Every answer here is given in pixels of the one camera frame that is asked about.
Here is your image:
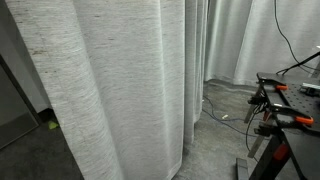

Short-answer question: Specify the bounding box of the grey woven curtain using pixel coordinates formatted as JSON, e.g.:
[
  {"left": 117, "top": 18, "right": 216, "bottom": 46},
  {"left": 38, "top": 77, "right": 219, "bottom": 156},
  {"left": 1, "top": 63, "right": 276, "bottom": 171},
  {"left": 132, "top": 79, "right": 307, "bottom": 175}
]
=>
[{"left": 4, "top": 0, "right": 209, "bottom": 180}]

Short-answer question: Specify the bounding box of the pale smooth curtain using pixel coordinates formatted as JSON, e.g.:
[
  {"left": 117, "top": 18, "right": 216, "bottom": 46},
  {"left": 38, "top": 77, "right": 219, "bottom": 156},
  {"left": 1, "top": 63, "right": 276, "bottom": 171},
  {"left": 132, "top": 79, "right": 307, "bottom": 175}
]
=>
[{"left": 203, "top": 0, "right": 320, "bottom": 88}]

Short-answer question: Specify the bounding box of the green floor marker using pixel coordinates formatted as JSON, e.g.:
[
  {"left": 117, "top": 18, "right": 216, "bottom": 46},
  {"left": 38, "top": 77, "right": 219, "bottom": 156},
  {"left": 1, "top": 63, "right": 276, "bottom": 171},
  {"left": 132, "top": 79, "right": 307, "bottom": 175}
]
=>
[{"left": 47, "top": 120, "right": 60, "bottom": 131}]

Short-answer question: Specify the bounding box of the orange black bar clamp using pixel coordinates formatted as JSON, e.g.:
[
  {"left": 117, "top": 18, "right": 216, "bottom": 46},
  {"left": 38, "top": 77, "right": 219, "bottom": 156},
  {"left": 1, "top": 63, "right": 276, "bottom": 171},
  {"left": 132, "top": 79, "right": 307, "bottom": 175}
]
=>
[
  {"left": 244, "top": 83, "right": 289, "bottom": 125},
  {"left": 247, "top": 103, "right": 315, "bottom": 159}
]

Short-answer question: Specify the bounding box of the red stand leg knob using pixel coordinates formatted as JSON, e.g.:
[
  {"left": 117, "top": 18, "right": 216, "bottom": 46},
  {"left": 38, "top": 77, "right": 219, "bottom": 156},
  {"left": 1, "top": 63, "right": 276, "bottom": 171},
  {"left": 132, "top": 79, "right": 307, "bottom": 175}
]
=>
[{"left": 272, "top": 142, "right": 290, "bottom": 162}]

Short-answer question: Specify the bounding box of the black perforated breadboard plate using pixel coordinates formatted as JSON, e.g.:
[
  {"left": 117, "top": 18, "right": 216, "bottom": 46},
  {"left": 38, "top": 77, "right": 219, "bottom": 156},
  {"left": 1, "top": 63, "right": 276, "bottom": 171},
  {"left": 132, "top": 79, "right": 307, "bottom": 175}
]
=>
[{"left": 279, "top": 83, "right": 320, "bottom": 128}]

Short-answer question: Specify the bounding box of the black workbench with clamps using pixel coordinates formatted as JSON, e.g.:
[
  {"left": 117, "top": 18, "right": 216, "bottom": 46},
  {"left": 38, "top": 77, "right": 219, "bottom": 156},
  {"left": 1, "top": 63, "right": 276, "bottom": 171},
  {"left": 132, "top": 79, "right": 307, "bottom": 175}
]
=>
[{"left": 235, "top": 71, "right": 320, "bottom": 180}]

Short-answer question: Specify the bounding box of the blue floor cable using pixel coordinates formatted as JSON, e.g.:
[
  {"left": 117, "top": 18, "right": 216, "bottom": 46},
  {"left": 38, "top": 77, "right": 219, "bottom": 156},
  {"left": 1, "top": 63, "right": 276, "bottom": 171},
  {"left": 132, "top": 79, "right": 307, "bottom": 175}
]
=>
[{"left": 202, "top": 95, "right": 268, "bottom": 138}]

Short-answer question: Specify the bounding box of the black table cable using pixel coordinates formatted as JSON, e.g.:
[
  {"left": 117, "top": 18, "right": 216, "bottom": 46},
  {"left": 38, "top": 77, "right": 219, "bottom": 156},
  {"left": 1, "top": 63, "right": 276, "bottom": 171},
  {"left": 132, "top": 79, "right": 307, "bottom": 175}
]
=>
[{"left": 245, "top": 101, "right": 268, "bottom": 158}]

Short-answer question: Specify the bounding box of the black wall baseboard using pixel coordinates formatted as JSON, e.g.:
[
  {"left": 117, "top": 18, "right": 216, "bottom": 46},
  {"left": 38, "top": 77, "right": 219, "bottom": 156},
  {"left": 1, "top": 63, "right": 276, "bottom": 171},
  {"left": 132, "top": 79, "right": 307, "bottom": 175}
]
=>
[{"left": 38, "top": 108, "right": 58, "bottom": 126}]

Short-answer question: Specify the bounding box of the black hanging cable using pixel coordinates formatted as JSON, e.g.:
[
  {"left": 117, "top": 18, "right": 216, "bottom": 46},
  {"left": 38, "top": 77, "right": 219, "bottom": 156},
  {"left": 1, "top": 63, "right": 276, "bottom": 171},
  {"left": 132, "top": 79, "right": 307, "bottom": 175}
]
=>
[{"left": 273, "top": 0, "right": 320, "bottom": 72}]

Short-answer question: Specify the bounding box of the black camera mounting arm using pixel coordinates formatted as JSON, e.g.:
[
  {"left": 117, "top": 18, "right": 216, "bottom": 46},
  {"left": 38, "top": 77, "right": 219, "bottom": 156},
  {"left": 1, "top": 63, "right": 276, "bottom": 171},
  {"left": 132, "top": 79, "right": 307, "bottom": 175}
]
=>
[{"left": 278, "top": 49, "right": 320, "bottom": 76}]

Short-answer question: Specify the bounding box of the grey door with dark frame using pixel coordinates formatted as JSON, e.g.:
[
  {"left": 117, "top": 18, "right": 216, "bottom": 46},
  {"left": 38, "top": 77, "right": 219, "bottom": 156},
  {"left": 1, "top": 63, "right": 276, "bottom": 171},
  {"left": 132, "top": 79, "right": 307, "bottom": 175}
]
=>
[{"left": 0, "top": 54, "right": 41, "bottom": 149}]

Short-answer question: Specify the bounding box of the short aluminium bracket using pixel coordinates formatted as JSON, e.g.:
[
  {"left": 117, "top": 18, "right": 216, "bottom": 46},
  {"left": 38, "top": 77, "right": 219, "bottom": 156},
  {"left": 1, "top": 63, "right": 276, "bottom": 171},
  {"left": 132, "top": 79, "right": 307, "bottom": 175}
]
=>
[{"left": 300, "top": 82, "right": 320, "bottom": 97}]

